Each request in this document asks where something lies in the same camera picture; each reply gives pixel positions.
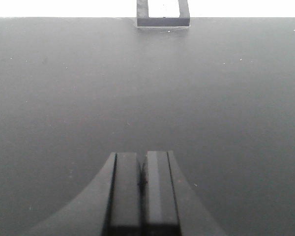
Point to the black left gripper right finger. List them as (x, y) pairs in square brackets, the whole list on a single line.
[(170, 205)]

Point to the dark grey bracket foot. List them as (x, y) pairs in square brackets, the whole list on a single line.
[(145, 20)]

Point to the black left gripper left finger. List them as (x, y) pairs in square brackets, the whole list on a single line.
[(110, 205)]

